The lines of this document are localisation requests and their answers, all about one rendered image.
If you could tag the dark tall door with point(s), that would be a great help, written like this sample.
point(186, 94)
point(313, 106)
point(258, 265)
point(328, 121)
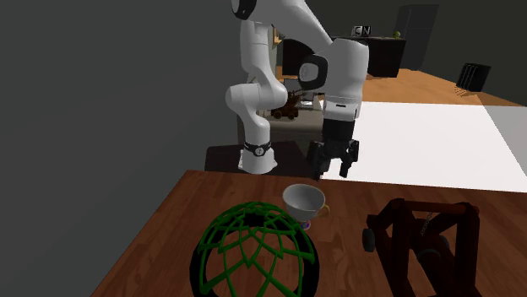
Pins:
point(420, 33)

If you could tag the black ribbed box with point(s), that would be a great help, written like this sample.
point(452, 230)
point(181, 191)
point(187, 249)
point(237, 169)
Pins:
point(473, 77)

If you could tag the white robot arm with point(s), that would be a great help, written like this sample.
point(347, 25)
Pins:
point(257, 78)

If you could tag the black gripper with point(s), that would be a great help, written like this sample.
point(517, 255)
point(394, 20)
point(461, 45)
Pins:
point(338, 131)

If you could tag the green lattice dome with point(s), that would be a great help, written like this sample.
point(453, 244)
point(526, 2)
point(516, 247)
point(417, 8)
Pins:
point(247, 242)

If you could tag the dark robot stand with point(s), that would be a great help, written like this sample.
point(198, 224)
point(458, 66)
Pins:
point(222, 158)

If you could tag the dark sideboard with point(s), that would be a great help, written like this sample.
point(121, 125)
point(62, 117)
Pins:
point(387, 57)

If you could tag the dark brown wooden catapult toy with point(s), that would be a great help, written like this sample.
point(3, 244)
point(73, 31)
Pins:
point(401, 246)

